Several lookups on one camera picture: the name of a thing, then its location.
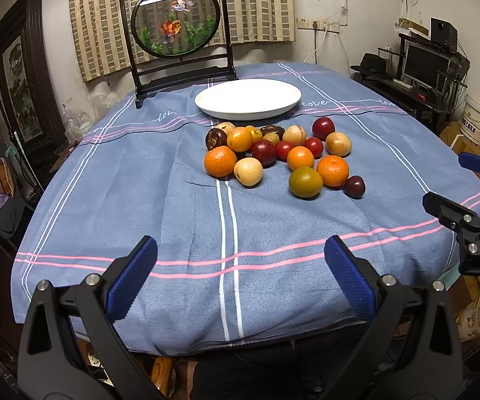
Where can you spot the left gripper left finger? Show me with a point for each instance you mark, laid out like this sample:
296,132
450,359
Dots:
50,364

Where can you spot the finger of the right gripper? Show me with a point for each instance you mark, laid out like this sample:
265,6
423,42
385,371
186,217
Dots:
470,161
449,213

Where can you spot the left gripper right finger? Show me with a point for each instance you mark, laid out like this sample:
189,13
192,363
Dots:
411,348

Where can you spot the small dark plum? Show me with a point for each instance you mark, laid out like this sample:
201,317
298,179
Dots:
355,187

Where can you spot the large orange mandarin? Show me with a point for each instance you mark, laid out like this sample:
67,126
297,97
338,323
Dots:
333,170
220,161

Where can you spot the golden brown round fruit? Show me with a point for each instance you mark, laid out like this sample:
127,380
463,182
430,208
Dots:
338,144

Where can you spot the green yellow round fruit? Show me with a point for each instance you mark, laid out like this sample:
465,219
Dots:
305,183

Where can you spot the large red plum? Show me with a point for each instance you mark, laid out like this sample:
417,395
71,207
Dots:
322,127

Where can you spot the tan striped melon fruit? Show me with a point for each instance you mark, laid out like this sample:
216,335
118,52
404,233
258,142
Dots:
295,134

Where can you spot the dark red plum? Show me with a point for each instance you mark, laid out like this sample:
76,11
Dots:
264,151

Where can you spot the pale yellow round fruit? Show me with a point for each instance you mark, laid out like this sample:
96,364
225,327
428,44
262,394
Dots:
248,171

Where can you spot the yellow orange persimmon fruit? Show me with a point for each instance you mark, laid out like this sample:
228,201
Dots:
240,139

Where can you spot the dark brown mangosteen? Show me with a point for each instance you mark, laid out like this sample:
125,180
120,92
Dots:
214,138

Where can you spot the dark brown passionfruit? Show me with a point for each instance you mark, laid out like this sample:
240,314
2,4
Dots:
278,130

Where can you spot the small yellow orange fruit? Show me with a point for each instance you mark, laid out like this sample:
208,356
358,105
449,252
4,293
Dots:
255,132

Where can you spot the white plastic bucket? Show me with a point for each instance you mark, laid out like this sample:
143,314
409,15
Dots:
470,120

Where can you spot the black metal shelf rack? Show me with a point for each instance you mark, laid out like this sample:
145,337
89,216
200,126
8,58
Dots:
433,108

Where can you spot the computer monitor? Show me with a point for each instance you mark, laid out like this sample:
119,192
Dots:
425,66

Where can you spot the black speaker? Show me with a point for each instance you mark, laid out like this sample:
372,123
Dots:
443,34

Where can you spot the black hat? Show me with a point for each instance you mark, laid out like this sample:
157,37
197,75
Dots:
371,65

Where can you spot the blue striped tablecloth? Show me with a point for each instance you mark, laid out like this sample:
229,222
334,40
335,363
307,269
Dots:
239,264

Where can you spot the white oval plate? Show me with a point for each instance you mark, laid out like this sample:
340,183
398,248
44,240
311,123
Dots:
246,100

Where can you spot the dark framed painting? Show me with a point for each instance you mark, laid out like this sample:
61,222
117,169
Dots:
25,82

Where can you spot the striped beige curtain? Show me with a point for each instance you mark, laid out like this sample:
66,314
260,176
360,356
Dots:
109,34

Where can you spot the goldfish round screen ornament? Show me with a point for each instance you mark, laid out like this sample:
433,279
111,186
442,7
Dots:
174,43

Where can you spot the wall power strip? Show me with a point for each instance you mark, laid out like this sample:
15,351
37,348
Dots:
304,23

